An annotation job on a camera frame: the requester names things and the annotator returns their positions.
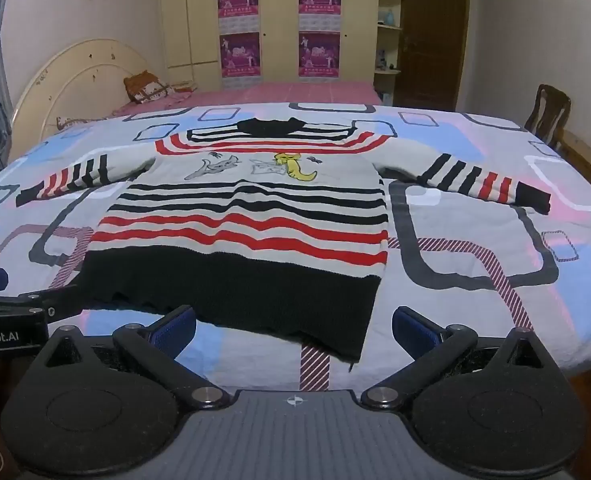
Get red black white striped sweater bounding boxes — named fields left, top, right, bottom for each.
left=16, top=116, right=553, bottom=373

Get patterned bedsheet with rounded squares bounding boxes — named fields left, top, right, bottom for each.
left=0, top=102, right=591, bottom=391

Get cream yellow wardrobe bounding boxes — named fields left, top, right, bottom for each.
left=158, top=0, right=381, bottom=86

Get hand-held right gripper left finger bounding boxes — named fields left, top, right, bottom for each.
left=44, top=305, right=231, bottom=409

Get cream arched headboard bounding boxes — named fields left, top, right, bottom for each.
left=8, top=37, right=168, bottom=161

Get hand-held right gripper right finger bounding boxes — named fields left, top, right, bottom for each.
left=360, top=305, right=549, bottom=409

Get brown bag with paper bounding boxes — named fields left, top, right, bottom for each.
left=124, top=70, right=173, bottom=105

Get cream open shelf unit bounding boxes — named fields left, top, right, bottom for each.
left=374, top=0, right=407, bottom=103

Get brown wooden chair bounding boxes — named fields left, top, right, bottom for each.
left=524, top=84, right=572, bottom=153

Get brown patterned cloth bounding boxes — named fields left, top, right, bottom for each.
left=56, top=116, right=107, bottom=132

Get brown wooden bed frame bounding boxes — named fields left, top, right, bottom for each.
left=558, top=130, right=591, bottom=196

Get pink pillow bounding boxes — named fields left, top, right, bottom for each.
left=165, top=81, right=199, bottom=106

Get dark brown wooden door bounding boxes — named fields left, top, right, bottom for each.
left=394, top=0, right=471, bottom=112

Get pink bedsheet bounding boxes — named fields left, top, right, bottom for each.
left=110, top=80, right=386, bottom=117

